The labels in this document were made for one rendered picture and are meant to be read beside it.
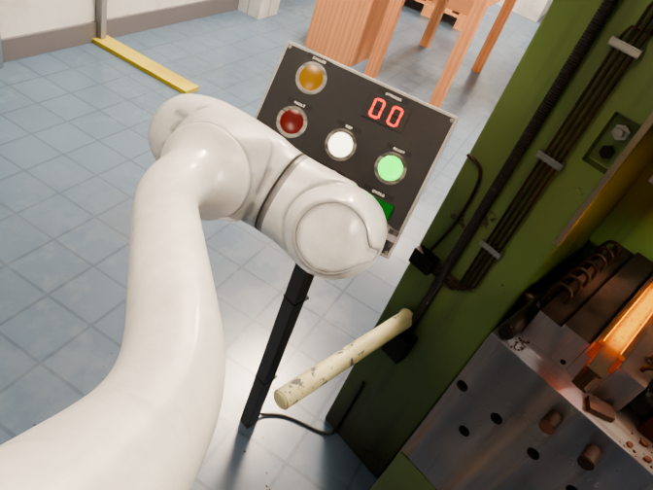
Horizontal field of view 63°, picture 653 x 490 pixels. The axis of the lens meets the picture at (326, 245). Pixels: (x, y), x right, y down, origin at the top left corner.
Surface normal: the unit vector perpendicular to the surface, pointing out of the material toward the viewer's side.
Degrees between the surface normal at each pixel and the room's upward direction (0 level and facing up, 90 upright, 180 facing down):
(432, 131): 60
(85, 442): 25
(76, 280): 0
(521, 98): 90
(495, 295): 90
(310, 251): 73
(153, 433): 30
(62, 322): 0
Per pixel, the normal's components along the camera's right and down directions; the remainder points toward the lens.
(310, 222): -0.21, 0.01
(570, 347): -0.70, 0.29
